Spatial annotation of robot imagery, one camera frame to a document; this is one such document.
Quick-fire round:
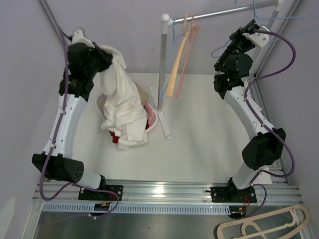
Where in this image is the beige t shirt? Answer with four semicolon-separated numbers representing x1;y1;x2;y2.
136;84;149;106

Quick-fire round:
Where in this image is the pink wire hanger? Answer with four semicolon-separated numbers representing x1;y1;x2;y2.
176;15;199;98

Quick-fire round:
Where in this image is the beige plastic hanger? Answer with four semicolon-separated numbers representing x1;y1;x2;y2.
165;13;191;98

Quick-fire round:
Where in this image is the cream white t shirt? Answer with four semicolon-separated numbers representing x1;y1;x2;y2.
99;44;150;151

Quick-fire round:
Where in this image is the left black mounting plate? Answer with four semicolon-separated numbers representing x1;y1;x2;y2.
78;185;123;201

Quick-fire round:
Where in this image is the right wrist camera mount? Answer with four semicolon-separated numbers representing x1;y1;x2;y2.
242;26;270;48

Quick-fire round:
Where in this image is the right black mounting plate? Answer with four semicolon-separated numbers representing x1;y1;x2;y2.
206;186;257;203

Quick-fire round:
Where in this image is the red t shirt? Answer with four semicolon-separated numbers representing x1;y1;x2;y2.
109;131;120;144

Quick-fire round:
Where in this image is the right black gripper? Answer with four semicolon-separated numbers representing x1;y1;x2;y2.
214;20;255;69

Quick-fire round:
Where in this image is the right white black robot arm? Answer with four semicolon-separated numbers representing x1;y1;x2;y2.
211;20;286;203

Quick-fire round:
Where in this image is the cream hanger on floor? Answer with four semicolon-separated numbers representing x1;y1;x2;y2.
216;205;311;239

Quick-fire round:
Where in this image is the silver clothes rack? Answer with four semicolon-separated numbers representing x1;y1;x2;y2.
150;0;283;140

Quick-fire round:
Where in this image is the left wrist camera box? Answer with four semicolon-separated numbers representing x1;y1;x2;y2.
71;28;86;45

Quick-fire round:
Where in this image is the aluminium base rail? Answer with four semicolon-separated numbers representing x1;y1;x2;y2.
43;180;303;206

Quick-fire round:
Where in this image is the light blue wire hanger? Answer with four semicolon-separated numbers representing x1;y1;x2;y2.
159;17;184;100

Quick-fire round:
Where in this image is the white slotted cable duct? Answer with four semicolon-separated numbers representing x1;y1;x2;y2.
42;204;231;215

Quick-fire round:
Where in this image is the black mounting plate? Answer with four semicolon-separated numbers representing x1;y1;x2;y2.
78;185;123;201
206;186;257;203

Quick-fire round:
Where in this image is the white perforated plastic basket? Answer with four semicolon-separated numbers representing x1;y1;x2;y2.
96;94;158;132

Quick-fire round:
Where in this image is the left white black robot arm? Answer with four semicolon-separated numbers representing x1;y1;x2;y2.
31;42;113;200

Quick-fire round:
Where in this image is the pink t shirt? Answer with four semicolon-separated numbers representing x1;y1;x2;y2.
144;102;156;129

